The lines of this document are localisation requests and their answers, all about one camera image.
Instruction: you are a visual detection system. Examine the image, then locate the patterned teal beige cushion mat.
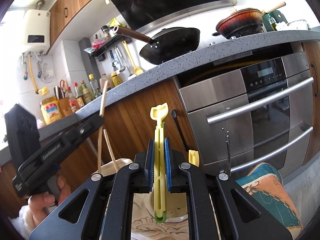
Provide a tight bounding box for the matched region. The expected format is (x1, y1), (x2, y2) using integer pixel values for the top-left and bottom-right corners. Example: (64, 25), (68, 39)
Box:
(236, 162), (303, 239)

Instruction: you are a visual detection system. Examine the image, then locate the large yellow sauce jar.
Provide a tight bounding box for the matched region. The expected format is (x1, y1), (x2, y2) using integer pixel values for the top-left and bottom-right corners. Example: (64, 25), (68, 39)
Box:
(40, 96), (62, 125)

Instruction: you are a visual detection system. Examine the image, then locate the black cabinet door handle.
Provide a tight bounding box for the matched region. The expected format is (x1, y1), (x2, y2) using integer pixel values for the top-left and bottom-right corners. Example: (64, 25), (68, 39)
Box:
(171, 109), (189, 152)

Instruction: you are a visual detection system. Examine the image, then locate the black wok with brown handle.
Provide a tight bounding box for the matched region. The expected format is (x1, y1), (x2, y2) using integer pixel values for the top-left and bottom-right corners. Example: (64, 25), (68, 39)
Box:
(113, 25), (200, 65)

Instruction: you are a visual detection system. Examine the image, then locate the white wall water heater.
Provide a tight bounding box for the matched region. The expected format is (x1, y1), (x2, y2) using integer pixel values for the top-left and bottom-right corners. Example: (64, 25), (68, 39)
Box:
(22, 0), (51, 54)

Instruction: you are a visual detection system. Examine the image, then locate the red brown casserole pot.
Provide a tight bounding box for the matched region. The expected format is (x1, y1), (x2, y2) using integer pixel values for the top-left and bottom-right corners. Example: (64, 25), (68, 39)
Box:
(212, 8), (265, 40)

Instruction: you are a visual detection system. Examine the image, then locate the green kettle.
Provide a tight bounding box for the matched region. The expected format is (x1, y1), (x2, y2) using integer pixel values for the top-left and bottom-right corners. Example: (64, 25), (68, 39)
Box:
(263, 2), (288, 32)

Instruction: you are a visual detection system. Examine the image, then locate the white ceramic double utensil holder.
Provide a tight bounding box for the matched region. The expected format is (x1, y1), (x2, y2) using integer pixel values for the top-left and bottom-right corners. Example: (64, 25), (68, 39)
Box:
(92, 157), (190, 240)

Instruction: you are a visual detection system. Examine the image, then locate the wooden knife block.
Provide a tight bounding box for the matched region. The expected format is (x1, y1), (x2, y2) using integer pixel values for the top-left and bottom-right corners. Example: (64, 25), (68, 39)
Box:
(57, 97), (72, 118)

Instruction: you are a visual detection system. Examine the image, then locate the black wall spice shelf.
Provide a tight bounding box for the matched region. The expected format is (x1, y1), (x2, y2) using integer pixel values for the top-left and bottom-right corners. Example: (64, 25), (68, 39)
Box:
(89, 35), (132, 59)

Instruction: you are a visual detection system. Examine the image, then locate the light wooden chopstick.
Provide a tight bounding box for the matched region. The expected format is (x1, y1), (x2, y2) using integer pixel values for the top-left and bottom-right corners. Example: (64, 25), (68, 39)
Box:
(97, 82), (107, 173)
(103, 129), (119, 172)

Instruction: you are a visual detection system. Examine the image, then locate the stainless steel built-in oven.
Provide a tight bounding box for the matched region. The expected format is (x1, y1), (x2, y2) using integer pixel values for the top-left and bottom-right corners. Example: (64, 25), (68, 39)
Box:
(177, 44), (313, 178)

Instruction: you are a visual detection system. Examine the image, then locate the person's left hand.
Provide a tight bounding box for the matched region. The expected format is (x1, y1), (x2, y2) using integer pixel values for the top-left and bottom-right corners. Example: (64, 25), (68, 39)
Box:
(28, 174), (71, 226)

